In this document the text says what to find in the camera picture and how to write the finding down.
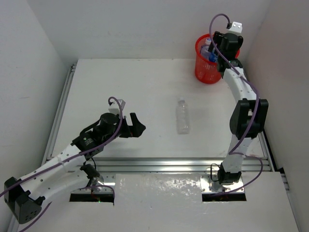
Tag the clear plastic bottle diagonal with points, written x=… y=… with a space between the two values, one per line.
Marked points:
x=205 y=52

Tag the aluminium front rail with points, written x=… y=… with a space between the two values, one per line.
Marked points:
x=156 y=165

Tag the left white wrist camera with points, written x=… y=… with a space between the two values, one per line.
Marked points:
x=114 y=107

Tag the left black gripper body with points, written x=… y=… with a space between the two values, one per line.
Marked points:
x=128 y=128

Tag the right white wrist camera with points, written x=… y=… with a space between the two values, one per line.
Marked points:
x=234 y=28

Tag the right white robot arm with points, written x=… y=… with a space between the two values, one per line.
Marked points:
x=249 y=115

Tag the clear plastic bottle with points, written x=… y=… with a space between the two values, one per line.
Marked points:
x=182 y=117

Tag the red mesh plastic bin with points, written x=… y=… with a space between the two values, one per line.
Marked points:
x=205 y=71

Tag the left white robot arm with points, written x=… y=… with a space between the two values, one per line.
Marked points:
x=68 y=170

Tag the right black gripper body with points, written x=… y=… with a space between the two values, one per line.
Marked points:
x=217 y=39

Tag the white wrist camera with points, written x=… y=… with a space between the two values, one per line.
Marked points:
x=234 y=28
x=114 y=107

